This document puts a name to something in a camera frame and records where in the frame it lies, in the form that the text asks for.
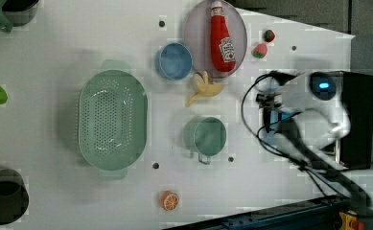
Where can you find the black round pot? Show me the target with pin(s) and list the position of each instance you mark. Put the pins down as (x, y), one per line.
(14, 197)

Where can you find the peeled toy banana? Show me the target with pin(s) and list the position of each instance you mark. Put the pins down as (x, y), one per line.
(204, 88)

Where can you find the blue metal frame rail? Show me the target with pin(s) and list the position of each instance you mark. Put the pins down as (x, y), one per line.
(314, 214)

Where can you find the green mug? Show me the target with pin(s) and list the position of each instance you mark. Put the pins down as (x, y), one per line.
(205, 136)

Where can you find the pink toy strawberry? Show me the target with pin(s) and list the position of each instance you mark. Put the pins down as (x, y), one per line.
(260, 51)

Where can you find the dark grey pot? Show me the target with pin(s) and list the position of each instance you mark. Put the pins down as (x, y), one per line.
(20, 12)

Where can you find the grey round plate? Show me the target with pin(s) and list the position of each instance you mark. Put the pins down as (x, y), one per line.
(197, 31)

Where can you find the blue bowl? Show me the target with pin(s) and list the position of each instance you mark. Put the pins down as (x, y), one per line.
(174, 61)

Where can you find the green perforated colander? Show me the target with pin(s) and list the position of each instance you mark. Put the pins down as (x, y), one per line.
(113, 120)

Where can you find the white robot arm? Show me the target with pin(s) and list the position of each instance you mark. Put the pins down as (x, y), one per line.
(317, 119)

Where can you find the yellow orange clamp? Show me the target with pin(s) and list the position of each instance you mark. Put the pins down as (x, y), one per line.
(350, 222)

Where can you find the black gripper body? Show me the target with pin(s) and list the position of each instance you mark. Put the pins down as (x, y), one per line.
(267, 101)

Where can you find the toy orange slice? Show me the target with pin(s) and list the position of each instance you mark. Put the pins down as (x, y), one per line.
(169, 200)

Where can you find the red toy strawberry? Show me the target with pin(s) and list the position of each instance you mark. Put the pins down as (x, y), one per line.
(269, 36)

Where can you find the red plush ketchup bottle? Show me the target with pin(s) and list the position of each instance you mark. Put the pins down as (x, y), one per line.
(222, 49)

